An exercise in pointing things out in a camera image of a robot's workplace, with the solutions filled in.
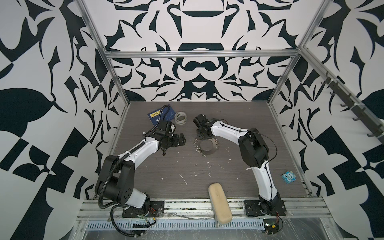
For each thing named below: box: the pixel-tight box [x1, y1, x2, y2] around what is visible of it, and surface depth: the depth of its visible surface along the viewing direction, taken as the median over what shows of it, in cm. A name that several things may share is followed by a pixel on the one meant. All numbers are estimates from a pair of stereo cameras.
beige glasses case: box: [208, 182, 233, 227], surface depth 74 cm
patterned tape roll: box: [174, 111, 187, 125], surface depth 110 cm
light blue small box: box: [281, 171, 297, 184], surface depth 85 cm
